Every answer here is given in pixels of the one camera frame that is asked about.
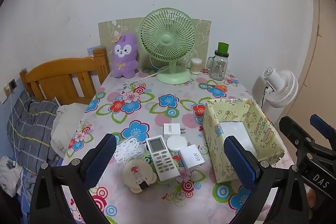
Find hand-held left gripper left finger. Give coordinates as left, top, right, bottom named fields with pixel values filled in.
left=29, top=133, right=117, bottom=224

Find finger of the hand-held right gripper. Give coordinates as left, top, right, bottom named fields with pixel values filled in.
left=309, top=114, right=336, bottom=140
left=279, top=116, right=319, bottom=153

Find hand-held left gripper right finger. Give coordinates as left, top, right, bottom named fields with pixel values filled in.
left=223, top=135, right=315, bottom=224

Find yellow cartoon paper box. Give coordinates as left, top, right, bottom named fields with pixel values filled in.
left=203, top=98, right=286, bottom=184

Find white cables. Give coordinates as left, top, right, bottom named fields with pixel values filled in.
left=115, top=136, right=145, bottom=165

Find green perforated case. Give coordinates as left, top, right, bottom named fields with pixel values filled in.
left=141, top=154, right=158, bottom=176

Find large white charger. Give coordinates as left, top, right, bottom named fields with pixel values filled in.
left=178, top=144, right=206, bottom=170

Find small white charger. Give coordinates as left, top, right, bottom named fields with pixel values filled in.
left=163, top=123, right=187, bottom=140

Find person's right hand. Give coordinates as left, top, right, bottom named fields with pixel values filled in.
left=306, top=186, right=318, bottom=211

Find round beige bear mirror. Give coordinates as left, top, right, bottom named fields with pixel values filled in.
left=122, top=160, right=158, bottom=193

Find white floor fan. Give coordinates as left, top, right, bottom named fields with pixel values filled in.
left=262, top=67, right=299, bottom=109

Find white crumpled cloth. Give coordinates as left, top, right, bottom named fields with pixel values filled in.
left=50, top=103, right=87, bottom=159

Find white remote control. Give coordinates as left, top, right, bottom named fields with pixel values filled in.
left=146, top=135, right=180, bottom=182

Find round white device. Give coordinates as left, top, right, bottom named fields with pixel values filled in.
left=167, top=135, right=188, bottom=153

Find beige door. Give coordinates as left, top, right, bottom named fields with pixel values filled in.
left=285, top=0, right=336, bottom=125

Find floral tablecloth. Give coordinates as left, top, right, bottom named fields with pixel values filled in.
left=62, top=67, right=292, bottom=224

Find grey plaid pillow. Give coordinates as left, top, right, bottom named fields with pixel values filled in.
left=7, top=90, right=59, bottom=174

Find crumpled light clothing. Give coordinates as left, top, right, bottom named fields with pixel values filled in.
left=0, top=156, right=24, bottom=197

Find glass jar green lid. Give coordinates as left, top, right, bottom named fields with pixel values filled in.
left=206, top=42, right=230, bottom=81

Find wooden bed headboard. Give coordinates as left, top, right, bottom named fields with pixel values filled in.
left=20, top=48, right=111, bottom=105

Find cotton swab container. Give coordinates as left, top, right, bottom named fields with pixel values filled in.
left=190, top=58, right=203, bottom=74

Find purple plush toy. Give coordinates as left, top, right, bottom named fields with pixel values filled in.
left=112, top=33, right=139, bottom=79

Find blue patterned paper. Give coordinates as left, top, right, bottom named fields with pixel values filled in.
left=87, top=45, right=101, bottom=56

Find green desk fan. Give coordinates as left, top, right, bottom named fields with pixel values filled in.
left=139, top=7, right=198, bottom=84

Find black floor fan cable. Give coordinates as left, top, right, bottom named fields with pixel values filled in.
left=262, top=85, right=269, bottom=110

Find orange handled scissors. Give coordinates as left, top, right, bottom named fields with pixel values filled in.
left=206, top=84, right=227, bottom=92

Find white fan power cable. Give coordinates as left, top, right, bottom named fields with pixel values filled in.
left=133, top=68, right=168, bottom=83

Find beige cartoon wall board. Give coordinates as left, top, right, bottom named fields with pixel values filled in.
left=98, top=18, right=212, bottom=75

